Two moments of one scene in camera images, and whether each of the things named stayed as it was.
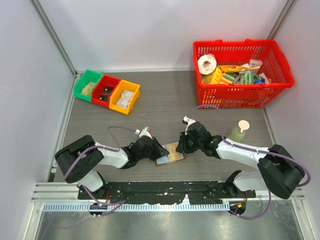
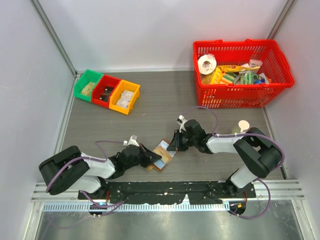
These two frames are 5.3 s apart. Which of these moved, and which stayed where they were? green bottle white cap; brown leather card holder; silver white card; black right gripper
Moved: brown leather card holder
Stayed: black right gripper; green bottle white cap; silver white card
